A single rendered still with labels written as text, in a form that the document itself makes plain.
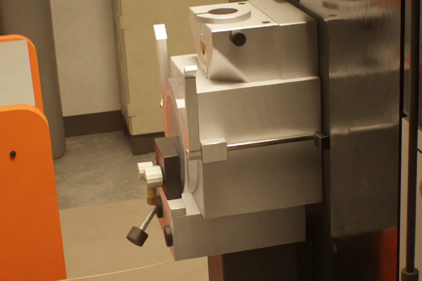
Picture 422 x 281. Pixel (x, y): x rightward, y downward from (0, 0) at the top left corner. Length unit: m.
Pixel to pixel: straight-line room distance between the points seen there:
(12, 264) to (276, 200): 0.49
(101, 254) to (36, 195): 0.57
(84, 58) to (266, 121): 3.56
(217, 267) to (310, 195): 0.10
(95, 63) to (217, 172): 3.56
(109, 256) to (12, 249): 0.53
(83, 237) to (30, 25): 2.24
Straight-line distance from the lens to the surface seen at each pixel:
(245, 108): 0.64
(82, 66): 4.20
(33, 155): 1.03
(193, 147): 0.63
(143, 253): 1.60
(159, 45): 0.72
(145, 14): 3.79
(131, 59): 3.83
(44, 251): 1.08
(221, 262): 0.70
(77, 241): 1.66
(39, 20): 3.85
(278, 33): 0.64
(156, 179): 0.68
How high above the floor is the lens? 1.44
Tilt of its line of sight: 19 degrees down
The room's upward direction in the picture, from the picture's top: 3 degrees counter-clockwise
